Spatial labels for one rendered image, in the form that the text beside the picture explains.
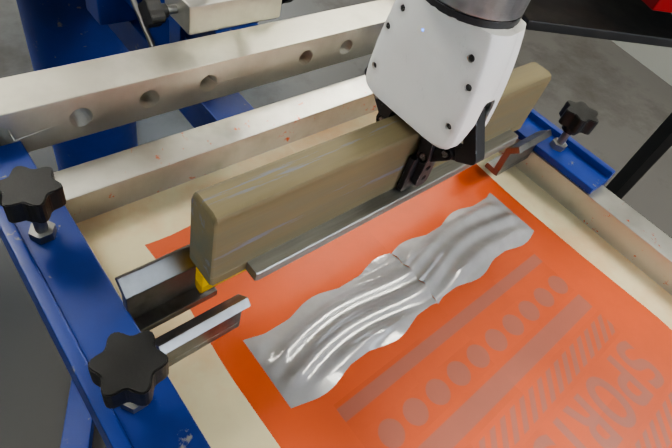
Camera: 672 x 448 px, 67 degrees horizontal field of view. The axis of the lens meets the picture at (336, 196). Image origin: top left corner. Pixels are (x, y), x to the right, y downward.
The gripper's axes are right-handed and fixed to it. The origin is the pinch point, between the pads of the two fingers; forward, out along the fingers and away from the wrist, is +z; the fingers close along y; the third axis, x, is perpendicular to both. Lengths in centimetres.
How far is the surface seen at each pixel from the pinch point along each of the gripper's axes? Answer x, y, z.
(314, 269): -7.6, 0.4, 11.9
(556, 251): 18.4, 13.4, 11.7
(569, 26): 75, -19, 12
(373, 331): -7.5, 8.8, 11.3
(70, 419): -29, -36, 102
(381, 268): -1.9, 4.1, 11.4
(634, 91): 288, -38, 104
